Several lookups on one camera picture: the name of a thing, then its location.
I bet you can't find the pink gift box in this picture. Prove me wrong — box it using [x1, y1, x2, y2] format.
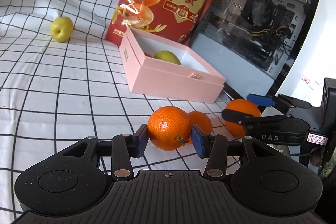
[120, 28, 226, 103]

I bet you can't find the white black grid tablecloth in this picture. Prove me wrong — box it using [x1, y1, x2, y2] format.
[1, 0, 234, 223]

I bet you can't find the large orange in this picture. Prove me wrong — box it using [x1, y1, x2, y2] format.
[222, 99, 261, 139]

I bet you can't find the glass panel computer case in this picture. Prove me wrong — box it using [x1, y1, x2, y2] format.
[190, 0, 319, 99]

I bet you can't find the green pear in box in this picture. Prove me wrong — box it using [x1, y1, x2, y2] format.
[154, 50, 181, 65]

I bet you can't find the yellow-green apple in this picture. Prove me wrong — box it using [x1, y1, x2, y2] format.
[50, 16, 74, 42]

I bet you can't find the small mandarin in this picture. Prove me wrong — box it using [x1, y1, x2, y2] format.
[188, 111, 213, 135]
[147, 106, 192, 151]

